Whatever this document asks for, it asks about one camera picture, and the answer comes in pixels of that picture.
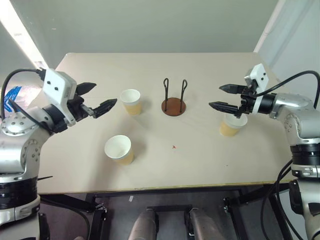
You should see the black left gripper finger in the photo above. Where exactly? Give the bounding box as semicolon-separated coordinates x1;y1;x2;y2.
75;82;97;96
92;98;118;119

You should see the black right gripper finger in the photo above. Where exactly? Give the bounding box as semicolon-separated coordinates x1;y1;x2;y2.
208;101;240;115
218;83;248;96

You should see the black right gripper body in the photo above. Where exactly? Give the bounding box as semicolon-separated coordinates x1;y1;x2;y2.
234;85;258;119

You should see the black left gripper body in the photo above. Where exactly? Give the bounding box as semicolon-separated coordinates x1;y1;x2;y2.
66;95;97;123

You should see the tan paper cup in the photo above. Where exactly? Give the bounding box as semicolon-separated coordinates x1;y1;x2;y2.
104;134;135;166
119;88;143;116
219;113;249;138

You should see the blue white plastic bag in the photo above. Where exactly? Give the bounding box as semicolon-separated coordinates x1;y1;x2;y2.
3;85;25;113

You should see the grey rounded robot leg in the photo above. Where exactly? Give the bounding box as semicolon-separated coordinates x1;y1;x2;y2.
126;208;160;240
186;208;226;240

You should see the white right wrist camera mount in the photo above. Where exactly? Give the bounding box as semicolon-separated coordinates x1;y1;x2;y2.
244;63;270;116

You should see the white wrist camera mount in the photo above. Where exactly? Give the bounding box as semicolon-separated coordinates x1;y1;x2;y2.
42;67;77;126
244;63;270;116

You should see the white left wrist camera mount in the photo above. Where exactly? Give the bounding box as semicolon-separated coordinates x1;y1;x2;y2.
42;67;77;126

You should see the brown cup holder stand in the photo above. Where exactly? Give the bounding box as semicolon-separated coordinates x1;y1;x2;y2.
161;78;188;117

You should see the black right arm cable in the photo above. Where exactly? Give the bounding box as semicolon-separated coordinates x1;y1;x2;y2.
254;70;320;111

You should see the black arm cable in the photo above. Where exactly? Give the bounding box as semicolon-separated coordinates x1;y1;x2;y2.
254;70;320;111
0;68;47;121

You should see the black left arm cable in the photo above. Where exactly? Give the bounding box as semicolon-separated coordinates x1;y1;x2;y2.
0;68;47;121

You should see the black hanging cable bundle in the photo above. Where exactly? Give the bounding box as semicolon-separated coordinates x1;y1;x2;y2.
260;158;305;240

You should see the black metal table frame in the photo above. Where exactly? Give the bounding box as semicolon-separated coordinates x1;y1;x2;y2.
39;183;296;240

